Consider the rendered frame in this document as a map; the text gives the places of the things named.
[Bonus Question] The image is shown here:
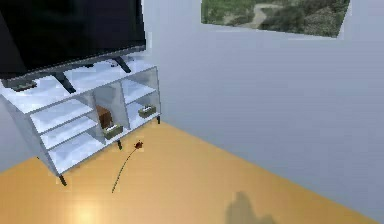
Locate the olive tray with white items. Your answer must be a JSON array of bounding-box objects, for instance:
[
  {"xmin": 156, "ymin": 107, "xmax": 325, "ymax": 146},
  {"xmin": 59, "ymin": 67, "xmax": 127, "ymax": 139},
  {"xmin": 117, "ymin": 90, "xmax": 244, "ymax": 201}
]
[
  {"xmin": 137, "ymin": 104, "xmax": 157, "ymax": 119},
  {"xmin": 102, "ymin": 124, "xmax": 124, "ymax": 140}
]

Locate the red rose with long stem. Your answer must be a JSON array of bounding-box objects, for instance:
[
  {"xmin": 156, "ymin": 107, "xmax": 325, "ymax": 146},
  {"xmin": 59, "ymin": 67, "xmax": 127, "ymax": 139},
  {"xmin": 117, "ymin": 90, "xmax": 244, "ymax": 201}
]
[{"xmin": 111, "ymin": 140, "xmax": 145, "ymax": 194}]

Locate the brown box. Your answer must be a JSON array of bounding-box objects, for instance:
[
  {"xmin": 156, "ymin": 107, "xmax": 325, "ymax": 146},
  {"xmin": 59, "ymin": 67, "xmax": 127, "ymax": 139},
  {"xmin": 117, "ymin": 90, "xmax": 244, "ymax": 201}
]
[{"xmin": 96, "ymin": 105, "xmax": 113, "ymax": 130}]

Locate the white shelf television stand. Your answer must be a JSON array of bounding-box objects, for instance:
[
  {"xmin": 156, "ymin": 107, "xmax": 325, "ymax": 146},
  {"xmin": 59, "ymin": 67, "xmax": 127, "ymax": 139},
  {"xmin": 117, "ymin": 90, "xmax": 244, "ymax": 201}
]
[{"xmin": 0, "ymin": 58, "xmax": 162, "ymax": 187}]

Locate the black television set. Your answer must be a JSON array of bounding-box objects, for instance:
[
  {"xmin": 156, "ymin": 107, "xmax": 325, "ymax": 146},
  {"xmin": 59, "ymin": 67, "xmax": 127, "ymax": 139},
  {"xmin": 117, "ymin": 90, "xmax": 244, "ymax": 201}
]
[{"xmin": 0, "ymin": 0, "xmax": 147, "ymax": 95}]

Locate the dark remote control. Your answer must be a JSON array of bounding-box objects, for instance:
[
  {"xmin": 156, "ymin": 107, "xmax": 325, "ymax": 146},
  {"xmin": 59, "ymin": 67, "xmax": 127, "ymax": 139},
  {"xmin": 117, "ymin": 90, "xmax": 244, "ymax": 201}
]
[{"xmin": 11, "ymin": 80, "xmax": 38, "ymax": 93}]

